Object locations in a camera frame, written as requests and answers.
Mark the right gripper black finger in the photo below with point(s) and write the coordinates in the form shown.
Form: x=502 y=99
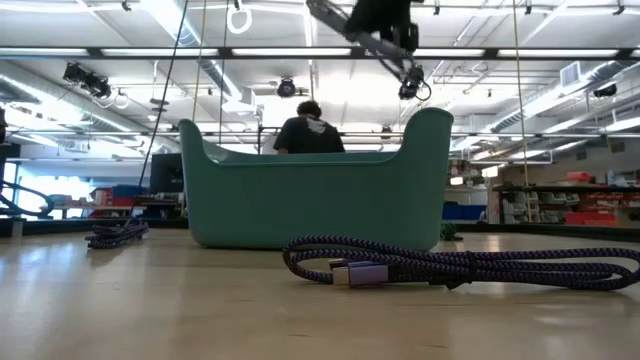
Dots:
x=411 y=84

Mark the teal plastic bin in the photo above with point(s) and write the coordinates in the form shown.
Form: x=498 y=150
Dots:
x=310 y=205

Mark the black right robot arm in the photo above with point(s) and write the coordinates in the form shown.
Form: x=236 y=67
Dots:
x=380 y=17

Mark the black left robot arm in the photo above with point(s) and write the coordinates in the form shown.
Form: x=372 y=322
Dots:
x=7 y=151

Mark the person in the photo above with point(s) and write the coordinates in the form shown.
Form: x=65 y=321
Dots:
x=307 y=135

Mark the blue storage bins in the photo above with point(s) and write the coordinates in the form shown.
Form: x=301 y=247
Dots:
x=464 y=211

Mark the ceiling air vent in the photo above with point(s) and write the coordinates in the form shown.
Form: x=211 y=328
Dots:
x=570 y=74

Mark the metal storage shelf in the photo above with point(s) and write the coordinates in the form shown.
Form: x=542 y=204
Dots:
x=550 y=200

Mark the black ceiling device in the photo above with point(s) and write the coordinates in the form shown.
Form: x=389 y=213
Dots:
x=605 y=90

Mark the black monitor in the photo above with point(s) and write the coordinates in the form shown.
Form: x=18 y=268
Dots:
x=166 y=172

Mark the red box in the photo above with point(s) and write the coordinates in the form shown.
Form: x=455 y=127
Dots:
x=104 y=202

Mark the round black hanging camera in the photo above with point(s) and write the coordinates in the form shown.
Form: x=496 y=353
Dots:
x=286 y=88

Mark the black ceiling camera cluster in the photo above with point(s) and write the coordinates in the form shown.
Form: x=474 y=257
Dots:
x=90 y=82

